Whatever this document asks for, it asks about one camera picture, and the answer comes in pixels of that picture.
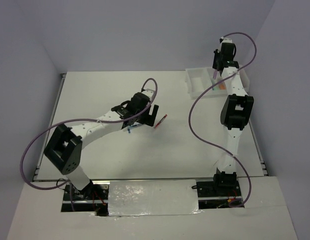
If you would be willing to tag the orange highlighter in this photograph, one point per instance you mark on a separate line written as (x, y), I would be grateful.
(222, 86)

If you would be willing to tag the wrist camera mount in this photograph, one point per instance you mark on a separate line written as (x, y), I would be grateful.
(149, 93)
(224, 40)

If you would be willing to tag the aluminium rail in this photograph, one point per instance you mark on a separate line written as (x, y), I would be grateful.
(198, 179)

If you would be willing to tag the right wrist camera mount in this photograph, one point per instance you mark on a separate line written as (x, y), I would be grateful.
(224, 40)

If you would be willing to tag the silver foil sheet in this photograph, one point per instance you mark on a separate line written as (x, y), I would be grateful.
(152, 198)

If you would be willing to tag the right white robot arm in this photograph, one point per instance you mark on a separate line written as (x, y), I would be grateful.
(234, 115)

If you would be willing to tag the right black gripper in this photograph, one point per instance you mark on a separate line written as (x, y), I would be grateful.
(217, 54)

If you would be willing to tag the teal blue pen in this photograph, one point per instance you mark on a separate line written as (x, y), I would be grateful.
(133, 126)

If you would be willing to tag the purple highlighter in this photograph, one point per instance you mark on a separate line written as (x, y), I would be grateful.
(215, 74)

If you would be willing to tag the clear three-compartment organizer tray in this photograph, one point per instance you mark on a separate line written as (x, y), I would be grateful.
(199, 79)

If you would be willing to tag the red pen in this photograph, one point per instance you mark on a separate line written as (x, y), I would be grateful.
(160, 121)

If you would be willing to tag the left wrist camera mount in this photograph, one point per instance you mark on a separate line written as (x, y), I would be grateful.
(149, 93)

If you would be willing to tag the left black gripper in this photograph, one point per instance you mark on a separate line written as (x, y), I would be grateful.
(149, 119)

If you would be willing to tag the green highlighter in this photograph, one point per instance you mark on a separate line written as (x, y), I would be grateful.
(216, 87)

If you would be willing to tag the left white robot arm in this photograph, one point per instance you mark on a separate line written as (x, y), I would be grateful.
(64, 148)

